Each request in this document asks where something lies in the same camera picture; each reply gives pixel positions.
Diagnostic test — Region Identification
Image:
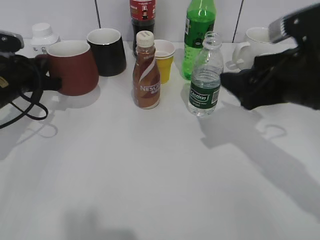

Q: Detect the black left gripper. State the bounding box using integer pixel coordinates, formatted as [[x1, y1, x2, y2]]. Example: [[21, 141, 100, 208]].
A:
[[0, 30, 63, 108]]

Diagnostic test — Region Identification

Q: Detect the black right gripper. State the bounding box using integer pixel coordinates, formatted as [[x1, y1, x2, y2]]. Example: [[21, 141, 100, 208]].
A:
[[220, 3, 320, 110]]

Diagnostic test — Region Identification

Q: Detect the dark red mug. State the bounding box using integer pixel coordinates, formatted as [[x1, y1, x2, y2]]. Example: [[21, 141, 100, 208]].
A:
[[36, 40, 99, 96]]

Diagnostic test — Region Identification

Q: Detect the clear water bottle green label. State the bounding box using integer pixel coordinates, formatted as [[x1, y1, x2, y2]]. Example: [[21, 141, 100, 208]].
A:
[[188, 31, 224, 118]]

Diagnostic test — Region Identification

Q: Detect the white mug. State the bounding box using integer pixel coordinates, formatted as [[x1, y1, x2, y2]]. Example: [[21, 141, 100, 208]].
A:
[[225, 26, 298, 71]]

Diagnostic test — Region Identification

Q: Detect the black mug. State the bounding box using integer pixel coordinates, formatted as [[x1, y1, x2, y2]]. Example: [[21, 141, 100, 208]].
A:
[[86, 28, 127, 77]]

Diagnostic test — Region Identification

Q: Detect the white yogurt drink bottle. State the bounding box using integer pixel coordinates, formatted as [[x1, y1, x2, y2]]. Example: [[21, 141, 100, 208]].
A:
[[30, 22, 61, 55]]

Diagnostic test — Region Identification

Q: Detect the green soda bottle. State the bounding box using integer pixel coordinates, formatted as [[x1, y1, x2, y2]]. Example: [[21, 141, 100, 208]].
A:
[[182, 0, 217, 80]]

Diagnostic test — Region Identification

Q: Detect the yellow paper cup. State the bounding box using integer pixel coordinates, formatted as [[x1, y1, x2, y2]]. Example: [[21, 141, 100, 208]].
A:
[[156, 56, 174, 84]]

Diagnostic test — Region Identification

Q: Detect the white paper cup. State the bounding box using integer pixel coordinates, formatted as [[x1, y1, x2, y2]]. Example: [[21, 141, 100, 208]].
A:
[[154, 39, 176, 59]]

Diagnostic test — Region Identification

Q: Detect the brown Nescafe coffee bottle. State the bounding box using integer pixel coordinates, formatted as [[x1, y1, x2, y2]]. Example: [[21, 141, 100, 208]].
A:
[[132, 30, 161, 109]]

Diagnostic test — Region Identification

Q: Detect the dark cola bottle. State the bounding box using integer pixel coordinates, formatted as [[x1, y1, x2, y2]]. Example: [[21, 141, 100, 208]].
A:
[[129, 0, 156, 57]]

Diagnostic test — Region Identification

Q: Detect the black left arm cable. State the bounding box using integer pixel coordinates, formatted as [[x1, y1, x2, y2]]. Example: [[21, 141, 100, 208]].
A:
[[0, 62, 49, 130]]

